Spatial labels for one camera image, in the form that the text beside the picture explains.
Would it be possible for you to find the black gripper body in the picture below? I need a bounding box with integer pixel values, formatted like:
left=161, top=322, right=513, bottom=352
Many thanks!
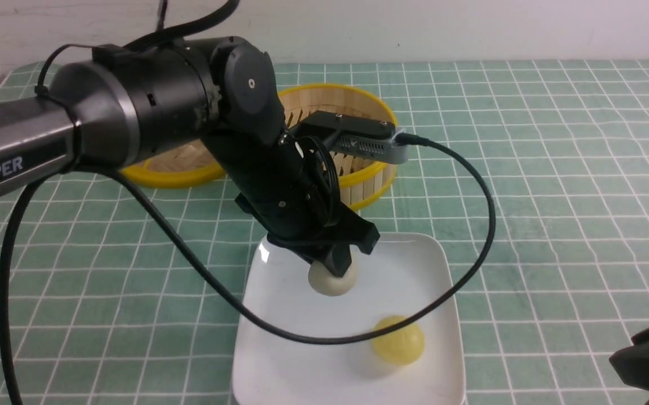
left=204, top=132, right=380, bottom=263

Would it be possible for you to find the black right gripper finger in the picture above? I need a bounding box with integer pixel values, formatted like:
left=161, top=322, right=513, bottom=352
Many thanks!
left=314, top=245, right=352, bottom=277

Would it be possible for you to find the white steamed bun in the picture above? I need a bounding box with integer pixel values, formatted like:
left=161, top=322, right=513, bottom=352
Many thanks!
left=308, top=259, right=358, bottom=296

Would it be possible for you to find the yellow steamed bun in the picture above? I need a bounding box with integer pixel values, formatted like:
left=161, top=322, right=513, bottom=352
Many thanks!
left=371, top=323, right=426, bottom=366

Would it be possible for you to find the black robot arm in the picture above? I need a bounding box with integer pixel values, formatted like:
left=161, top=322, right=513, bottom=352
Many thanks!
left=0, top=37, right=380, bottom=275

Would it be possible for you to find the white square plate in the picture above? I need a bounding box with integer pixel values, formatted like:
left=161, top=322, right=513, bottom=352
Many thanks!
left=232, top=232, right=466, bottom=404

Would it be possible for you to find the yellow bamboo steamer basket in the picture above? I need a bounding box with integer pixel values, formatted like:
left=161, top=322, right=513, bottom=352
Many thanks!
left=279, top=84, right=398, bottom=211

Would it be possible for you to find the yellow bamboo steamer lid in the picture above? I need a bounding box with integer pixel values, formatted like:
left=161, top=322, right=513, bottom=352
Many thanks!
left=121, top=140, right=225, bottom=189

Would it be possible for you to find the green checkered tablecloth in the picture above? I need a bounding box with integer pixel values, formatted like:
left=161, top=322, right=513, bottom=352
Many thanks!
left=9, top=60, right=649, bottom=404

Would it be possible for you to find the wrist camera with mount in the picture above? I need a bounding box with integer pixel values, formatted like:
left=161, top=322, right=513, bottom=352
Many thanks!
left=291, top=110, right=408, bottom=165

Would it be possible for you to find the black camera cable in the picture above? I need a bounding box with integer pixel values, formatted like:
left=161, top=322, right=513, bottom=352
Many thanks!
left=0, top=0, right=497, bottom=405

